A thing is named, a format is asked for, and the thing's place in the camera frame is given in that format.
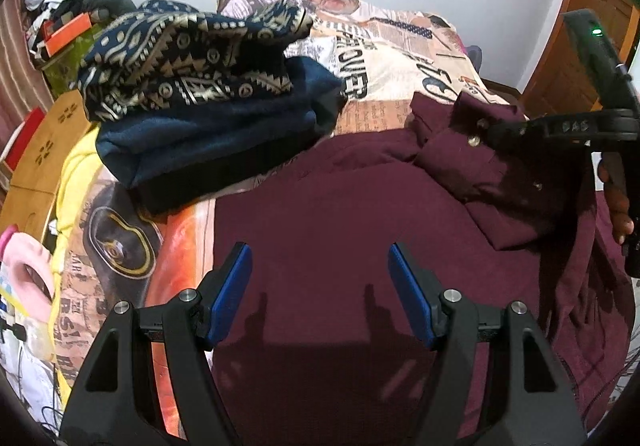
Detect printed bed sheet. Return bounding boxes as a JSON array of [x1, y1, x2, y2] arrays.
[[0, 0, 526, 432]]

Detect navy blue fleece garment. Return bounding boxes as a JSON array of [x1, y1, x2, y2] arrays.
[[95, 57, 347, 189]]

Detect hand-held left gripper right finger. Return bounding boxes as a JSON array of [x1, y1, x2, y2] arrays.
[[387, 242, 588, 446]]

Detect black garment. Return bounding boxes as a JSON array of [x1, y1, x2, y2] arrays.
[[131, 136, 321, 216]]

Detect striped curtain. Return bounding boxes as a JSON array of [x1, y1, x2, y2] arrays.
[[0, 0, 57, 194]]

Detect red box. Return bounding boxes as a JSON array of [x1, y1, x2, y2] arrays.
[[6, 107, 47, 173]]

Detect pink ring cushion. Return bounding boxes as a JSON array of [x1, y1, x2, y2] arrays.
[[0, 225, 57, 323]]

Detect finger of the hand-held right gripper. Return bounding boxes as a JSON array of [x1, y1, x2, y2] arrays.
[[486, 108, 611, 147]]

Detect navy patterned garment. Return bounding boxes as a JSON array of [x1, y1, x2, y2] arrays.
[[77, 0, 313, 123]]

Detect wooden folding table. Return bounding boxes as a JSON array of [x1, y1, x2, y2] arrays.
[[0, 90, 97, 239]]

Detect green patterned cloth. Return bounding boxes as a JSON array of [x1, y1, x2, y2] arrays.
[[41, 21, 110, 101]]

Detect yellow garment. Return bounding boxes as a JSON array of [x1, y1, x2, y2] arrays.
[[47, 128, 108, 402]]

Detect dark green cushion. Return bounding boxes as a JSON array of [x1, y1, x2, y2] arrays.
[[82, 0, 138, 22]]

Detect wooden wardrobe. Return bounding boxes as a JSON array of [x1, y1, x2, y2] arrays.
[[520, 0, 640, 118]]

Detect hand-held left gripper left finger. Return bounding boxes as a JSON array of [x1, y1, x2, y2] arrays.
[[59, 242, 253, 446]]

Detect maroon garment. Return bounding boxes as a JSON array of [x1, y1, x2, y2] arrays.
[[210, 91, 636, 446]]

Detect purple cloth item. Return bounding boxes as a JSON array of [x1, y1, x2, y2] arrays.
[[462, 44, 485, 73]]

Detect orange box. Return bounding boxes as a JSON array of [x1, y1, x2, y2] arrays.
[[41, 12, 94, 56]]

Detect person's right hand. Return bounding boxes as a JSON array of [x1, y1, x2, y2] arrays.
[[598, 160, 637, 247]]

